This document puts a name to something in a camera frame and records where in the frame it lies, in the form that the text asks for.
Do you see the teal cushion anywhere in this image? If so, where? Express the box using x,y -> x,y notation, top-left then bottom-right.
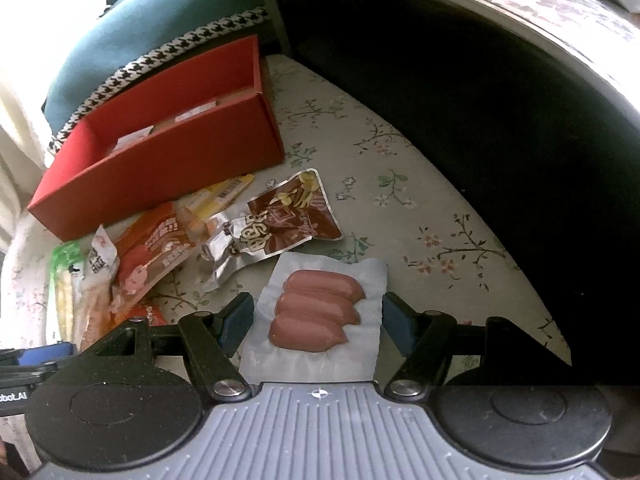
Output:
42,0 -> 271,126

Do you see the brown and silver snack packet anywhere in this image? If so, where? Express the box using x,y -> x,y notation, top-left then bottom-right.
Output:
202,169 -> 343,291

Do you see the houndstooth cloth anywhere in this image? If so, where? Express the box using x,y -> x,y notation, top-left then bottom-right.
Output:
47,5 -> 268,156

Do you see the green corn packet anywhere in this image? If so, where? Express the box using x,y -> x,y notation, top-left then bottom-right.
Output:
47,242 -> 88,343

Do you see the white cloth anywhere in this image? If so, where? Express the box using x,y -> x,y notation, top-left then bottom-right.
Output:
0,0 -> 108,161

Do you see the orange-red snack packet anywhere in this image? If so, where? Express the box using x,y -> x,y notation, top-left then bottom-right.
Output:
112,202 -> 211,311

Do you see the yellow and clear snack packet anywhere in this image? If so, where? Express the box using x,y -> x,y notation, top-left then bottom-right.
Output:
175,174 -> 255,226

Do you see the orange sausage packet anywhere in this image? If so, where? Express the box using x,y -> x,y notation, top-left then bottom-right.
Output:
75,280 -> 121,348

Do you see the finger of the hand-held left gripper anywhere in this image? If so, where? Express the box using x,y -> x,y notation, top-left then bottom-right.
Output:
0,342 -> 77,384

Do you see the red cardboard box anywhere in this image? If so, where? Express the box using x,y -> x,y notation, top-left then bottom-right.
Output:
27,35 -> 286,243

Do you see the small white and red packet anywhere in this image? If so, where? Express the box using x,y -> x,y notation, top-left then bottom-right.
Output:
89,225 -> 120,281

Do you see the floral bedsheet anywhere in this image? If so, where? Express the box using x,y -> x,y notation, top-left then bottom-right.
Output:
0,55 -> 573,461

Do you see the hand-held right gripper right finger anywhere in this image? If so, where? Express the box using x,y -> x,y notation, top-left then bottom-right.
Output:
381,292 -> 572,402

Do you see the red candy packet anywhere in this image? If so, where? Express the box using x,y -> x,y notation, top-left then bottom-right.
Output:
117,302 -> 168,328

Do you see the clear packet of three sausages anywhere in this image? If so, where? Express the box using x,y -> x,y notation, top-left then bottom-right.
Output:
239,252 -> 390,385

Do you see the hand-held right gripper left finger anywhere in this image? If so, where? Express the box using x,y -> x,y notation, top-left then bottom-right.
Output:
80,291 -> 257,403

